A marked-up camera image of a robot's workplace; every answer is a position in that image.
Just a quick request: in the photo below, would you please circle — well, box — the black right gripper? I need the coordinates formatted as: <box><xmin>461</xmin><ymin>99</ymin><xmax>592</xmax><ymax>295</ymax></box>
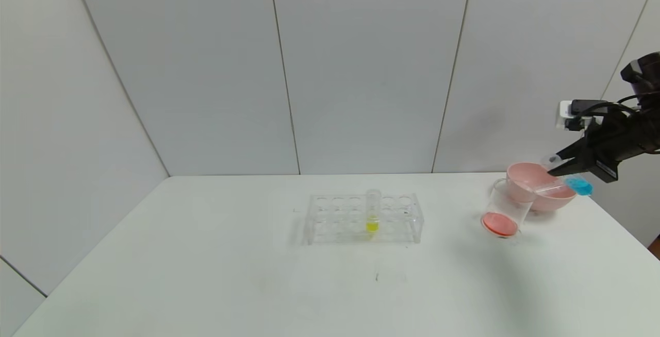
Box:
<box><xmin>547</xmin><ymin>117</ymin><xmax>645</xmax><ymax>183</ymax></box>

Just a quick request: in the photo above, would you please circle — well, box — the test tube with blue pigment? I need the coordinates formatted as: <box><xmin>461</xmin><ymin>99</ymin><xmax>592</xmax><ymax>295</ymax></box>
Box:
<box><xmin>540</xmin><ymin>154</ymin><xmax>594</xmax><ymax>197</ymax></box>

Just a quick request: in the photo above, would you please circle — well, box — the test tube with red pigment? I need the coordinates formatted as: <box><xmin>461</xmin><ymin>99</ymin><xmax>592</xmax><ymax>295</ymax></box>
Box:
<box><xmin>531</xmin><ymin>179</ymin><xmax>568</xmax><ymax>196</ymax></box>

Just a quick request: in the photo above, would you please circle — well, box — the test tube with yellow pigment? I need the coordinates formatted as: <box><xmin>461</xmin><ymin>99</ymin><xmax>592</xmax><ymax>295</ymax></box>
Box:
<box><xmin>365</xmin><ymin>189</ymin><xmax>382</xmax><ymax>233</ymax></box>

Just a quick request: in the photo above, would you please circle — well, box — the clear acrylic test tube rack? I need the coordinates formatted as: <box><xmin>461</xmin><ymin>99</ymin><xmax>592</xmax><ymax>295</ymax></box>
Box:
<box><xmin>304</xmin><ymin>192</ymin><xmax>424</xmax><ymax>245</ymax></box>

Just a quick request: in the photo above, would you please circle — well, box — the pink bowl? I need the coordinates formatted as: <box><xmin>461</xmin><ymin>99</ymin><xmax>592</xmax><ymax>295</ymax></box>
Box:
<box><xmin>505</xmin><ymin>162</ymin><xmax>578</xmax><ymax>212</ymax></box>

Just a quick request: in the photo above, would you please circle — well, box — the clear glass beaker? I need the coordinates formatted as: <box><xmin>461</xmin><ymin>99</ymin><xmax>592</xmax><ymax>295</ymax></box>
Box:
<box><xmin>481</xmin><ymin>177</ymin><xmax>537</xmax><ymax>240</ymax></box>

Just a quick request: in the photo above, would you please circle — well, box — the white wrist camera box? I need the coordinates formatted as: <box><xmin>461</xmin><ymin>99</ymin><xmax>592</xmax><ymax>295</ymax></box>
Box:
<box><xmin>558</xmin><ymin>99</ymin><xmax>609</xmax><ymax>132</ymax></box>

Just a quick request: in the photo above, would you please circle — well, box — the black camera cable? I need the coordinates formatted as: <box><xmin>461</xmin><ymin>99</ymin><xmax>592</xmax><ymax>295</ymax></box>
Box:
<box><xmin>582</xmin><ymin>95</ymin><xmax>651</xmax><ymax>120</ymax></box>

